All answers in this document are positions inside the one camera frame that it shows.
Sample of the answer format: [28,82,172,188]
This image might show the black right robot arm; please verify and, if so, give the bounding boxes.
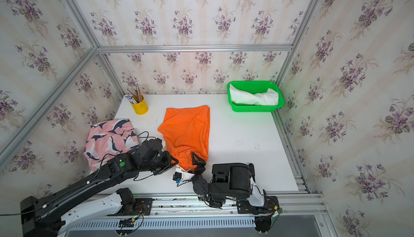
[190,154,280,215]

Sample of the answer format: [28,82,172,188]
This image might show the aluminium rail frame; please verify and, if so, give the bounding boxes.
[59,192,338,237]

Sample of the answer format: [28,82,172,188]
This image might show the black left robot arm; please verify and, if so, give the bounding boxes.
[20,139,179,237]

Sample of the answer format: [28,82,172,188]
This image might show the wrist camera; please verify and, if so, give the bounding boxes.
[139,138,163,161]
[172,167,194,185]

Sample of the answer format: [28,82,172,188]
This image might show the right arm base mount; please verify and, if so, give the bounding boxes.
[236,196,284,215]

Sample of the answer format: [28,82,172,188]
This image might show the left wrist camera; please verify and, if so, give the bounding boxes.
[139,138,163,161]

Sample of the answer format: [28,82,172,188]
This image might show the orange cloth garment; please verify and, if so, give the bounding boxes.
[158,105,210,171]

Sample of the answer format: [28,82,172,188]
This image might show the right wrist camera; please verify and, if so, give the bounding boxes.
[172,167,194,185]

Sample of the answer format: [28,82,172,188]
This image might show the yellow pencil cup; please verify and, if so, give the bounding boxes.
[132,98,149,115]

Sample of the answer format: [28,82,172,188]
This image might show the white shorts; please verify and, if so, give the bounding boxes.
[229,85,279,106]

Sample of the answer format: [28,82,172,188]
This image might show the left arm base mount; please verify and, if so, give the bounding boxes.
[109,188,153,217]

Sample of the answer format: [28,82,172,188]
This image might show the pink shark print garment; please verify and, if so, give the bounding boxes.
[84,118,140,172]

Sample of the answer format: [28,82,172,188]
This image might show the green plastic basket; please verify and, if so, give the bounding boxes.
[227,81,285,112]

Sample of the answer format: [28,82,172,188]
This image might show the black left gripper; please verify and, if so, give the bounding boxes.
[139,151,182,177]

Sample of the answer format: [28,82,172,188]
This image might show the colored pencils bundle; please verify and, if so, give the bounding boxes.
[127,86,144,103]

